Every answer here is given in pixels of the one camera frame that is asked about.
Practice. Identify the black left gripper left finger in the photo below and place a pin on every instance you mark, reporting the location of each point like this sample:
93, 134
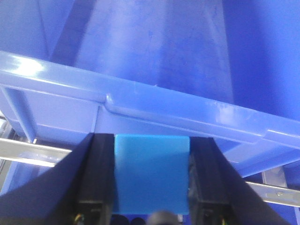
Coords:
80, 188

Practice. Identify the steel shelf front beam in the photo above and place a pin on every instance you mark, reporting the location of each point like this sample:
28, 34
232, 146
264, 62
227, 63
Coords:
49, 156

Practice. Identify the blue cube block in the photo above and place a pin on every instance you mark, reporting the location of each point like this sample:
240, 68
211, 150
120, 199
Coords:
151, 173

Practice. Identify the blue plastic bin left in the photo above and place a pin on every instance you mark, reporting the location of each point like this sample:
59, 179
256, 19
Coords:
229, 69

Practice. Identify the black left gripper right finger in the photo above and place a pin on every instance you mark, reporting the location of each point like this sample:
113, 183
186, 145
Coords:
217, 195

